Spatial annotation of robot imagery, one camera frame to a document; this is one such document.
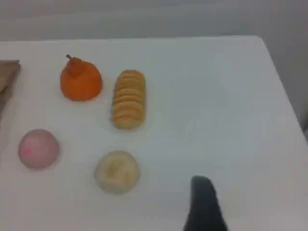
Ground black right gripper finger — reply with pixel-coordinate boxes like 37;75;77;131
183;175;228;231

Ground pale round egg yolk pastry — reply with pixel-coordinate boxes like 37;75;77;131
94;150;140;194

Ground long ridged golden bread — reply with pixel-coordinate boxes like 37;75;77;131
111;69;146;130

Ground orange citrus fruit with knob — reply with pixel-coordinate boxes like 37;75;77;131
60;54;102;102

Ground pink round mochi ball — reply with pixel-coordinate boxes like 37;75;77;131
18;128;60;170

